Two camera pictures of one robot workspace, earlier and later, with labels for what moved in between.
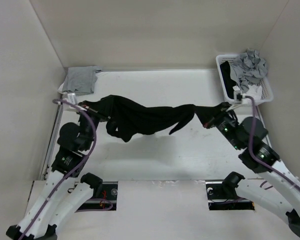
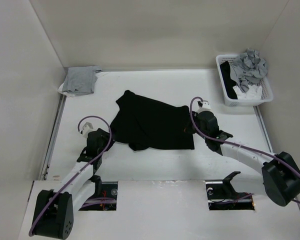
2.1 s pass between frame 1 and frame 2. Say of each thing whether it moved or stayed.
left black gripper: moved
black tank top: moved
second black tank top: stayed
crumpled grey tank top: stayed
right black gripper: moved
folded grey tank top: stayed
